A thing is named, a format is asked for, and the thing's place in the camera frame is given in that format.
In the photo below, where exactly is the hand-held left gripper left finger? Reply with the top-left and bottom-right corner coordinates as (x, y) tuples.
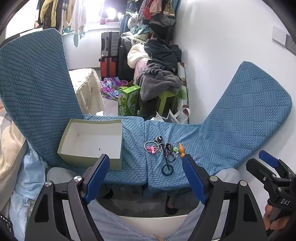
(24, 153), (110, 241)

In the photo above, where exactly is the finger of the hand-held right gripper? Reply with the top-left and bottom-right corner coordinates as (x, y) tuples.
(258, 150), (287, 177)
(245, 158), (276, 193)

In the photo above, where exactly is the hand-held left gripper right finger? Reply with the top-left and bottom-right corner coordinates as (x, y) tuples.
(181, 153), (269, 241)

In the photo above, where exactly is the pale green cardboard box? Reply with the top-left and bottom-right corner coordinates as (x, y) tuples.
(57, 119), (123, 171)

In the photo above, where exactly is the black rhinestone leather choker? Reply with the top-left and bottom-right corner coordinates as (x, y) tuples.
(164, 143), (174, 163)

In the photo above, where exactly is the silver bead necklace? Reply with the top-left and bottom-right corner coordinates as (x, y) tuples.
(144, 135), (165, 154)

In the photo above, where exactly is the person's right hand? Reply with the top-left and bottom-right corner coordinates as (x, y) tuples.
(263, 203), (290, 232)

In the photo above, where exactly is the black slipper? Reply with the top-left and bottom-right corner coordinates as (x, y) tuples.
(165, 195), (180, 216)

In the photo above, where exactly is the person's right leg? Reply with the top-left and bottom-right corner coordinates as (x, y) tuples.
(162, 168), (242, 241)

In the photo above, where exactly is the white bag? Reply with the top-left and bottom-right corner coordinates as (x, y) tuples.
(150, 108), (189, 125)

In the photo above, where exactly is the light blue cloth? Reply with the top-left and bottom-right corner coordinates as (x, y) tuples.
(9, 146), (48, 241)

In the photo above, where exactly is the green plastic stool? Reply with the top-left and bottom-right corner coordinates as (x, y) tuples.
(157, 89), (179, 117)

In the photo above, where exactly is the green printed carton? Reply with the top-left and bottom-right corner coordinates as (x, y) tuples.
(118, 83), (142, 117)

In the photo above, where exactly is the cream tablecloth covered table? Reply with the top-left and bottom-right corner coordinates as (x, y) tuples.
(69, 68), (105, 115)

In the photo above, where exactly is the beige blanket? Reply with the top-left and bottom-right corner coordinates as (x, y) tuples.
(0, 100), (28, 210)

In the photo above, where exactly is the colourful purple cloth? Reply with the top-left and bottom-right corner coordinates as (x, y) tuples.
(100, 77), (129, 100)

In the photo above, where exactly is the leaf print panel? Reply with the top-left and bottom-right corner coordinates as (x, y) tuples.
(176, 62), (191, 124)

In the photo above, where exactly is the white padded jacket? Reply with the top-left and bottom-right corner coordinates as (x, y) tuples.
(127, 43), (152, 69)

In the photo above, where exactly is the dark blue jacket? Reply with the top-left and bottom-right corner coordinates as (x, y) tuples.
(144, 38), (182, 70)

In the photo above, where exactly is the grey suitcase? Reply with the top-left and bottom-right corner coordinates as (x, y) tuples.
(101, 31), (121, 57)

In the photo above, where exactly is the row of hanging clothes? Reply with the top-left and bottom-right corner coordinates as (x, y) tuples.
(34, 0), (88, 48)

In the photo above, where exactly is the pile of mixed clothes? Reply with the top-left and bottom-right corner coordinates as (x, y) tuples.
(120, 0), (178, 44)

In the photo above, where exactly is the black bead bracelet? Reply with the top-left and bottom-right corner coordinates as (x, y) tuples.
(161, 163), (174, 176)

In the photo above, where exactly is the grey wall socket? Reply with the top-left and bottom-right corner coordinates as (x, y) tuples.
(285, 34), (296, 56)

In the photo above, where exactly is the white wall switch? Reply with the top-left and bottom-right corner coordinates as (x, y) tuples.
(272, 25), (287, 48)

